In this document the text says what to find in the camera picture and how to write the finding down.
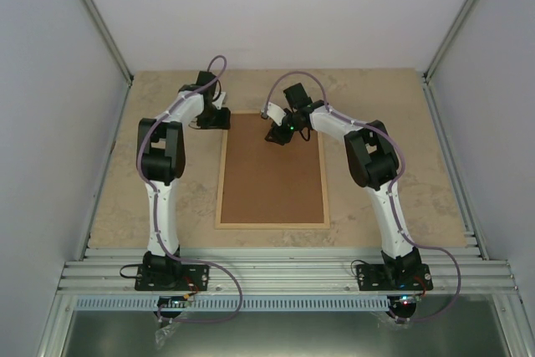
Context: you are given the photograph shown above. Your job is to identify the aluminium corner post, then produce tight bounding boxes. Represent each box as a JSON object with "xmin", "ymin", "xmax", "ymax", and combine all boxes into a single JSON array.
[
  {"xmin": 421, "ymin": 0, "xmax": 480, "ymax": 84},
  {"xmin": 80, "ymin": 0, "xmax": 134, "ymax": 86}
]

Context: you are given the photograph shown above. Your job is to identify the right aluminium corner post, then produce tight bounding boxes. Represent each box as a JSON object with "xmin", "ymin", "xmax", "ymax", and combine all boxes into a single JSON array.
[{"xmin": 421, "ymin": 0, "xmax": 480, "ymax": 84}]

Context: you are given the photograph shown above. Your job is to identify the brown backing board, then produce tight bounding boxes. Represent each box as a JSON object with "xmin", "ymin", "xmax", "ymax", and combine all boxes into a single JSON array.
[{"xmin": 220, "ymin": 113, "xmax": 326, "ymax": 225}]

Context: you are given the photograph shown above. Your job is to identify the slotted grey cable duct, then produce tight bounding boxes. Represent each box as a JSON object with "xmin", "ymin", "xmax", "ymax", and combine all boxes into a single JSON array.
[{"xmin": 74, "ymin": 295, "xmax": 390, "ymax": 312}]

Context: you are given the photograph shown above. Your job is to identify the left aluminium corner post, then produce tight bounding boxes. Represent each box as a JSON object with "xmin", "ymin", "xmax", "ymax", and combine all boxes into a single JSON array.
[{"xmin": 80, "ymin": 0, "xmax": 134, "ymax": 86}]

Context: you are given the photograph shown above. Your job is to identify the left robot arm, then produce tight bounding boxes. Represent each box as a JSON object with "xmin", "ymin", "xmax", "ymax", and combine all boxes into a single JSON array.
[{"xmin": 136, "ymin": 70, "xmax": 231, "ymax": 289}]

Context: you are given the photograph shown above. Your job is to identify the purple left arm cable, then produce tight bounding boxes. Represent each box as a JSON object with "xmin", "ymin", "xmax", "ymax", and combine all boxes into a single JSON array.
[{"xmin": 136, "ymin": 54, "xmax": 244, "ymax": 324}]

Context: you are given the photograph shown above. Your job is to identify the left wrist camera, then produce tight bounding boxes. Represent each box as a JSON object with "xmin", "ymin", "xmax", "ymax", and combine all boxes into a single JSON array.
[{"xmin": 212, "ymin": 91, "xmax": 227, "ymax": 110}]

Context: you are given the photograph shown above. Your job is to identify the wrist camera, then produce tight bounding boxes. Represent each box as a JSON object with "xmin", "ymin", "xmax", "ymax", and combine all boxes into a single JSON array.
[
  {"xmin": 261, "ymin": 102, "xmax": 287, "ymax": 126},
  {"xmin": 212, "ymin": 91, "xmax": 227, "ymax": 110}
]

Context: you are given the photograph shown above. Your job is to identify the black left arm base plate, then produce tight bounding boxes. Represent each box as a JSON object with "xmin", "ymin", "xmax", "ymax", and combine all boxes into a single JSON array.
[{"xmin": 134, "ymin": 259, "xmax": 210, "ymax": 293}]

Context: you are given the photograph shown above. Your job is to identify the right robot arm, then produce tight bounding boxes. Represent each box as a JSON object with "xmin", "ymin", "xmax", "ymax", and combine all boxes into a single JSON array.
[{"xmin": 262, "ymin": 84, "xmax": 421, "ymax": 289}]

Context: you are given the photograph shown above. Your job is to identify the aluminium mounting rail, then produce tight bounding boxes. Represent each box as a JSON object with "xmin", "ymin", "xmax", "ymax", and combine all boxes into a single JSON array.
[{"xmin": 58, "ymin": 246, "xmax": 518, "ymax": 294}]

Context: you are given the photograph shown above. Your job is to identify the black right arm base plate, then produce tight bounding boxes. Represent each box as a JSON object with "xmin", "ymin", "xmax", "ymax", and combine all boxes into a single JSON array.
[{"xmin": 354, "ymin": 263, "xmax": 434, "ymax": 292}]

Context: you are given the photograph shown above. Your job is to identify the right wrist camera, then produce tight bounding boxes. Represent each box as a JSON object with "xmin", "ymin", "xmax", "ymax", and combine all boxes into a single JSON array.
[{"xmin": 261, "ymin": 102, "xmax": 287, "ymax": 126}]

